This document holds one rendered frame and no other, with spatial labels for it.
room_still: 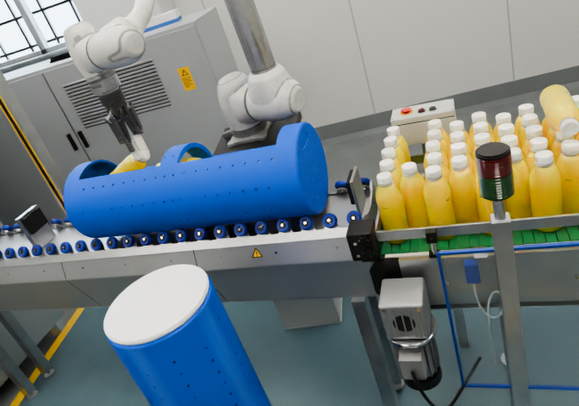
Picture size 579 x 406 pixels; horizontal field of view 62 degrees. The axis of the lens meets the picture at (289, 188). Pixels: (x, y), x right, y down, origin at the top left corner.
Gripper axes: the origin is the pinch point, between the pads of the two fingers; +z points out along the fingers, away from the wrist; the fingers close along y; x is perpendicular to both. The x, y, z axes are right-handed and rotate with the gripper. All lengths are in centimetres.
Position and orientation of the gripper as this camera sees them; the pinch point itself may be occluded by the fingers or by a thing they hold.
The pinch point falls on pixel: (138, 147)
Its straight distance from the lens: 167.4
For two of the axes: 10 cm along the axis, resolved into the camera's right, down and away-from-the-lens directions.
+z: 3.1, 8.4, 4.5
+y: -2.6, 5.3, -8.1
